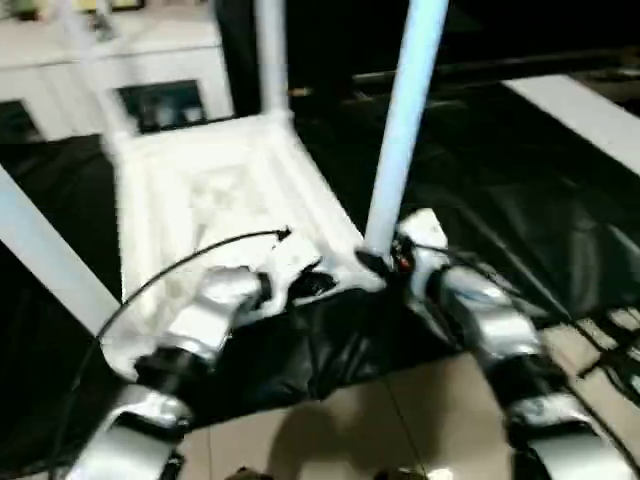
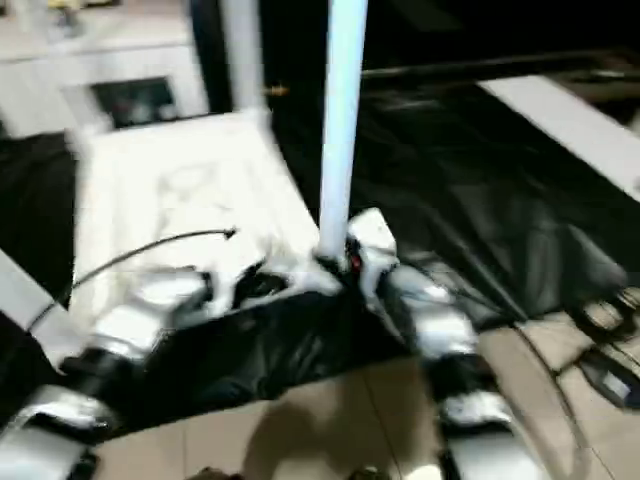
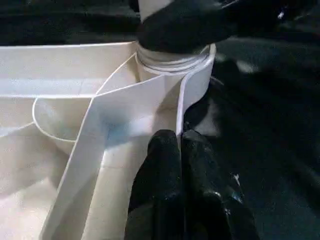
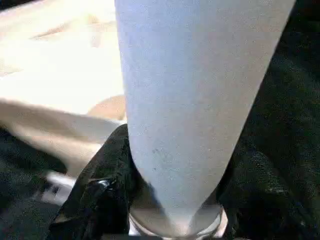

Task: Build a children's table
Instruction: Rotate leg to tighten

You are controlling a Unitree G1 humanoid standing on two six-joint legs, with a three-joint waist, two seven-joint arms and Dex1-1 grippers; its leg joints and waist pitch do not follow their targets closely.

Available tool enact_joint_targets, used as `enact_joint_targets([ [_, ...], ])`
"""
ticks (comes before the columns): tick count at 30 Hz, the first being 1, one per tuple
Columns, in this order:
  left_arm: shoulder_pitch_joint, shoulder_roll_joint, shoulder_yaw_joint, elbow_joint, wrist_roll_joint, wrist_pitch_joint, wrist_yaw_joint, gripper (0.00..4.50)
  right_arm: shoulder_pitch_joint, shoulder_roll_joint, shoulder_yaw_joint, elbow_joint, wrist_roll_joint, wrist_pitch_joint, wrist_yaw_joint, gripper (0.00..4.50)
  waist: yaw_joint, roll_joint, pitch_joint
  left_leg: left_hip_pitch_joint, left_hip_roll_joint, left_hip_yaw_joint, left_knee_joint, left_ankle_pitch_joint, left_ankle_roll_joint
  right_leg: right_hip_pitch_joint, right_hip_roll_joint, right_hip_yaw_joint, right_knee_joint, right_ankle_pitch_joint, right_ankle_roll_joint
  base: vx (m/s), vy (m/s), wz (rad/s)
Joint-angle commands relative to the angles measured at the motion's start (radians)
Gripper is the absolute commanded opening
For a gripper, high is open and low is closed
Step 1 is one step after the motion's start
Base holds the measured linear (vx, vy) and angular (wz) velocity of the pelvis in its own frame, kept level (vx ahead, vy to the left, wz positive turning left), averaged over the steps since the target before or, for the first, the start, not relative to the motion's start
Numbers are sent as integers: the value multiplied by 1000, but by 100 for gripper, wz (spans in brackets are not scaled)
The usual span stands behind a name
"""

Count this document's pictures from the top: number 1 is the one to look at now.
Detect white plastic table top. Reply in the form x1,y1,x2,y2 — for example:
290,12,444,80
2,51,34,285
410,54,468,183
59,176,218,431
98,110,389,376

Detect white plastic table leg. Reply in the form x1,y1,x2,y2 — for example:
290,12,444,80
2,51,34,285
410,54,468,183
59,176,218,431
252,0,296,126
362,0,451,261
55,0,136,146
0,165,123,336

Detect black work mat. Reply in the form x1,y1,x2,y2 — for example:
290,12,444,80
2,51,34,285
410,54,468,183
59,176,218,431
0,75,640,446

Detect silver left leg black foot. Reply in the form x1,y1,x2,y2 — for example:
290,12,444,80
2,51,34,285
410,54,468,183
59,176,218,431
220,467,276,480

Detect silver leg black foot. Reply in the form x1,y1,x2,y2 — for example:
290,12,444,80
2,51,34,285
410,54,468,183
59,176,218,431
375,467,431,480
220,467,276,480

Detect silver right leg black foot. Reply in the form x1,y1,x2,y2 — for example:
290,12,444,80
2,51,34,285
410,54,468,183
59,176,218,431
375,467,431,480

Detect toy figures behind cabinet glass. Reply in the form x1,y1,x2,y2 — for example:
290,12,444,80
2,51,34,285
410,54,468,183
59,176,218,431
118,82,206,129

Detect black tv cabinet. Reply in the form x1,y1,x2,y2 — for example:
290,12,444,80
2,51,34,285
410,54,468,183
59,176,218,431
228,0,640,96

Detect white cabinet with glass doors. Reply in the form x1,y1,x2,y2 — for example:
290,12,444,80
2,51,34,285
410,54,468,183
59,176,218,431
0,0,233,136

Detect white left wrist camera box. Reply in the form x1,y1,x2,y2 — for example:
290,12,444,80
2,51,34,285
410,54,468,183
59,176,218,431
252,238,326,313

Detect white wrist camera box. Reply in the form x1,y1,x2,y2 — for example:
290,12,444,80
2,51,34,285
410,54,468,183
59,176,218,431
252,238,326,313
395,208,451,291

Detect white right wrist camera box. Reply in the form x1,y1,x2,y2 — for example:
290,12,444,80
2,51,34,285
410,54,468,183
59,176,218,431
395,208,451,291

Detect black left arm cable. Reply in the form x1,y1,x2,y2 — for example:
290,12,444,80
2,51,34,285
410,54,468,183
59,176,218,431
45,228,293,480

